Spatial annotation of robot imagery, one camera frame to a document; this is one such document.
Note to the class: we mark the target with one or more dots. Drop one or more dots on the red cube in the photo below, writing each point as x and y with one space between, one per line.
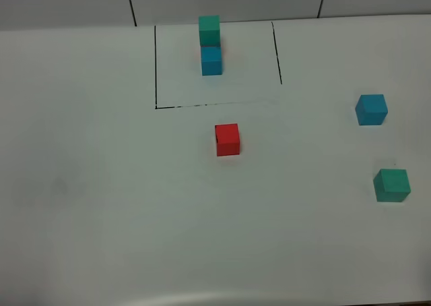
227 138

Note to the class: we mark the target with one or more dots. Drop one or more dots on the green template cube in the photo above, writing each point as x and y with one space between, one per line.
209 31

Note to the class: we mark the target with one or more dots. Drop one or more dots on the blue template cube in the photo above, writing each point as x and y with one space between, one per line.
211 61

